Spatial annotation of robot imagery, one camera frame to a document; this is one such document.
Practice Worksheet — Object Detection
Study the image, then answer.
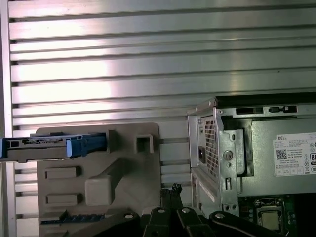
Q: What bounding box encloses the hard disk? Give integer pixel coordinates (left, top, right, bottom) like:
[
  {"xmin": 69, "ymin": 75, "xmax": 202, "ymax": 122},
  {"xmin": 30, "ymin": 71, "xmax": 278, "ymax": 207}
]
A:
[{"xmin": 0, "ymin": 132, "xmax": 107, "ymax": 163}]

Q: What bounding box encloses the silver CPU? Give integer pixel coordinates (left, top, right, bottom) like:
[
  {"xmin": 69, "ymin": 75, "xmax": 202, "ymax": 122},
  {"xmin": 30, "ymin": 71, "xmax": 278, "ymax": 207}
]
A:
[{"xmin": 261, "ymin": 211, "xmax": 285, "ymax": 233}]

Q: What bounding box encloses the green motherboard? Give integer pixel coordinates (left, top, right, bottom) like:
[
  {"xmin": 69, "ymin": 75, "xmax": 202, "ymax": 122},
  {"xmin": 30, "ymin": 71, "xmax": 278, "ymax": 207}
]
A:
[{"xmin": 238, "ymin": 195, "xmax": 316, "ymax": 237}]

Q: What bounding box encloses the grey parts rack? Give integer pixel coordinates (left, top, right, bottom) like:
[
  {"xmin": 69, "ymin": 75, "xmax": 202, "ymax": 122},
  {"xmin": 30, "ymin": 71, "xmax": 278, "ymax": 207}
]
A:
[{"xmin": 36, "ymin": 122, "xmax": 162, "ymax": 237}]

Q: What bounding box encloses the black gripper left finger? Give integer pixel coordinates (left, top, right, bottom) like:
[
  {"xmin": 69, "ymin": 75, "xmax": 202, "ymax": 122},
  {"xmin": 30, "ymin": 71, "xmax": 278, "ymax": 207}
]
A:
[{"xmin": 71, "ymin": 189, "xmax": 173, "ymax": 237}]

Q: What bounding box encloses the black PC case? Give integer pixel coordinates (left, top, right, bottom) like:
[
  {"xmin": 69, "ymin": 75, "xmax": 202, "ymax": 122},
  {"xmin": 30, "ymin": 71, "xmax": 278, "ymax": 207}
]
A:
[{"xmin": 186, "ymin": 91, "xmax": 316, "ymax": 237}]

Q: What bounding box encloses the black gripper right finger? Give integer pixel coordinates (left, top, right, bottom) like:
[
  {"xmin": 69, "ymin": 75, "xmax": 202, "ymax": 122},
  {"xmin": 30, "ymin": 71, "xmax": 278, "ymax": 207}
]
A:
[{"xmin": 172, "ymin": 184, "xmax": 281, "ymax": 237}]

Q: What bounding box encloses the grey power supply unit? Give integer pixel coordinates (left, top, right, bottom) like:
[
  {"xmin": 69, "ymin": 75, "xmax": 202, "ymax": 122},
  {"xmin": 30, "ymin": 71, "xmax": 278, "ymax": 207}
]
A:
[{"xmin": 197, "ymin": 118, "xmax": 316, "ymax": 178}]

